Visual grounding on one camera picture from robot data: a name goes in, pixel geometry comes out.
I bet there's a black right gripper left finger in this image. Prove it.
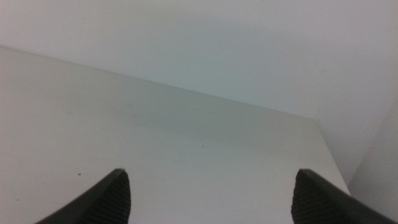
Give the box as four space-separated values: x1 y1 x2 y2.
34 168 132 224

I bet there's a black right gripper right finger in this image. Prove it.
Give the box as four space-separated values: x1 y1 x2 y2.
290 168 398 224

